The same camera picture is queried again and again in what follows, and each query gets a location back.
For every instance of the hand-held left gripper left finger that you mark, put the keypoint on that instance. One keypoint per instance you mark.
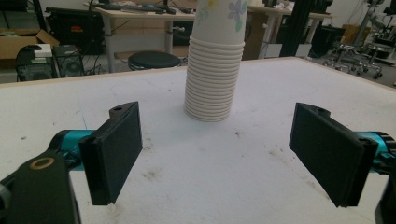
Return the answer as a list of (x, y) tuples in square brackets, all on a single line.
[(115, 155)]

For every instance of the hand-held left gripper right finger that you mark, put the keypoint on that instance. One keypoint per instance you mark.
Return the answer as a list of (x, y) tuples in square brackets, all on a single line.
[(330, 155)]

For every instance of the stack of white paper cups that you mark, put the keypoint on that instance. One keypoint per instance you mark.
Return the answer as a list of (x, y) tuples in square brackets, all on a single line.
[(214, 77)]

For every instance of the chrome swivel chair base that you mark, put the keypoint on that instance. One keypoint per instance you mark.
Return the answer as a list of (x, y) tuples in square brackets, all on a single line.
[(358, 62)]

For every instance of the black computer tower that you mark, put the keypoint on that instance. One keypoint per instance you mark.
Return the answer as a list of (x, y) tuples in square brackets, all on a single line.
[(69, 63), (32, 68)]

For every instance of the black round stool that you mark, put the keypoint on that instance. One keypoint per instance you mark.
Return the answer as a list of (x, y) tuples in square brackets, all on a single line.
[(152, 59)]

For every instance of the white foam table mat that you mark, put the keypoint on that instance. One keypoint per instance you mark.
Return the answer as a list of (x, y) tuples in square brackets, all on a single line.
[(218, 174)]

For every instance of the small white box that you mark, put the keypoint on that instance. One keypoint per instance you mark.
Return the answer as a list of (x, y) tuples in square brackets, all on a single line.
[(43, 50)]

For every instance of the large black case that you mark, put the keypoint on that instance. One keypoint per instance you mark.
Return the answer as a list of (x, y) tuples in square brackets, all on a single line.
[(74, 31)]

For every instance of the light wooden desk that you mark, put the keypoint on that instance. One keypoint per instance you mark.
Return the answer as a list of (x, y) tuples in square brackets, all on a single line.
[(140, 15)]

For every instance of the open cardboard box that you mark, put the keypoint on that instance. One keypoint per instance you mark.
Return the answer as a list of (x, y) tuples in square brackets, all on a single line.
[(18, 43)]

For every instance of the black metal frame post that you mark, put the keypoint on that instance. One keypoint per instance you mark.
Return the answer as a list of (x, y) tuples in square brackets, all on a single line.
[(299, 28)]

